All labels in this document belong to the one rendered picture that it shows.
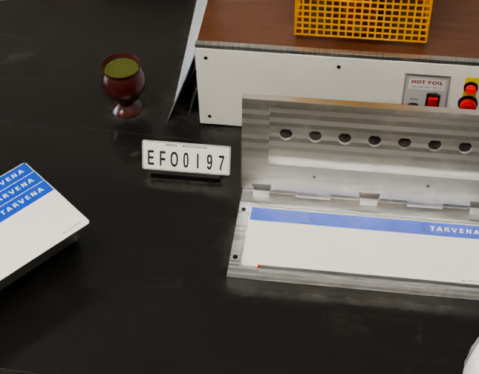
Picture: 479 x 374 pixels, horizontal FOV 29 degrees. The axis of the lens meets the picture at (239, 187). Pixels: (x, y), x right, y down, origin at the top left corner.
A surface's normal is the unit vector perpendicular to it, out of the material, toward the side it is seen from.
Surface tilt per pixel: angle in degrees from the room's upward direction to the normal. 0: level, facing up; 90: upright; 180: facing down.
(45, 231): 0
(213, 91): 90
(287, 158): 76
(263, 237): 0
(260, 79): 90
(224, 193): 0
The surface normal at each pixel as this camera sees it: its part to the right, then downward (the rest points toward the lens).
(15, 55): -0.03, -0.68
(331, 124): -0.14, 0.54
